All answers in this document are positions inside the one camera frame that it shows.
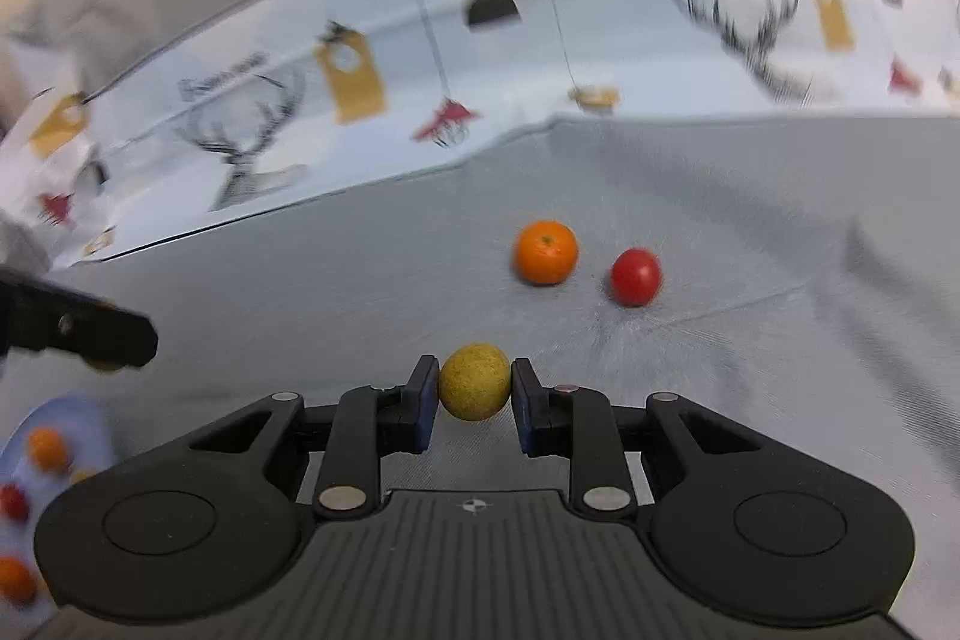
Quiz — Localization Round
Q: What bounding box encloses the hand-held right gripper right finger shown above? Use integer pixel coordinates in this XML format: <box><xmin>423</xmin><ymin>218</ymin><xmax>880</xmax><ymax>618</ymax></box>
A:
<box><xmin>511</xmin><ymin>356</ymin><xmax>766</xmax><ymax>522</ymax></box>

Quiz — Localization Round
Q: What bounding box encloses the blue round plate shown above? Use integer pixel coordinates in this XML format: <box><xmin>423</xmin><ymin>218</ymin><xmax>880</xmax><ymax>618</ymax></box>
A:
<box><xmin>0</xmin><ymin>391</ymin><xmax>122</xmax><ymax>640</ymax></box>

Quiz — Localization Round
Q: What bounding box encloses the red cherry tomato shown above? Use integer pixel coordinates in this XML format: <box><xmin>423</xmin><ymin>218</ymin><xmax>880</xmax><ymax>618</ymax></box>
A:
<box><xmin>610</xmin><ymin>247</ymin><xmax>664</xmax><ymax>308</ymax></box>
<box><xmin>0</xmin><ymin>484</ymin><xmax>31</xmax><ymax>524</ymax></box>

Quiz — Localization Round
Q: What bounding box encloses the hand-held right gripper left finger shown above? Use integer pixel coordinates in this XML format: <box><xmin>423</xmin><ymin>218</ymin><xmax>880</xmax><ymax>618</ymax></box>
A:
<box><xmin>187</xmin><ymin>353</ymin><xmax>442</xmax><ymax>522</ymax></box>

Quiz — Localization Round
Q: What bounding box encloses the deer print cloth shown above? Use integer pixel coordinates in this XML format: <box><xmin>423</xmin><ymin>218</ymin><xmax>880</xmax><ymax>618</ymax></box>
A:
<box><xmin>0</xmin><ymin>0</ymin><xmax>960</xmax><ymax>270</ymax></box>

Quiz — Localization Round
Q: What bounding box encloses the grey blanket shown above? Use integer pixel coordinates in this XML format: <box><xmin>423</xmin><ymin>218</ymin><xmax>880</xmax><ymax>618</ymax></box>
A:
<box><xmin>0</xmin><ymin>115</ymin><xmax>960</xmax><ymax>640</ymax></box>

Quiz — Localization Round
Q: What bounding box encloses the yellow-green jujube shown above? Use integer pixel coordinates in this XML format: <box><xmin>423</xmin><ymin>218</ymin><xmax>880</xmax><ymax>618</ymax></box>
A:
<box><xmin>438</xmin><ymin>342</ymin><xmax>512</xmax><ymax>422</ymax></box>

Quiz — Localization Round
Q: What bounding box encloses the orange mandarin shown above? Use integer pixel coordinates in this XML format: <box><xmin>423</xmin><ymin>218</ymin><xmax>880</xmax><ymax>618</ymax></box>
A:
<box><xmin>27</xmin><ymin>428</ymin><xmax>72</xmax><ymax>472</ymax></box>
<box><xmin>512</xmin><ymin>220</ymin><xmax>581</xmax><ymax>287</ymax></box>
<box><xmin>0</xmin><ymin>556</ymin><xmax>38</xmax><ymax>607</ymax></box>

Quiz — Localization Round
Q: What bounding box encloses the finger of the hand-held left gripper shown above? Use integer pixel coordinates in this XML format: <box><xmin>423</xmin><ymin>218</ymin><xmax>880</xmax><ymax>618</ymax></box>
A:
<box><xmin>0</xmin><ymin>269</ymin><xmax>160</xmax><ymax>373</ymax></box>

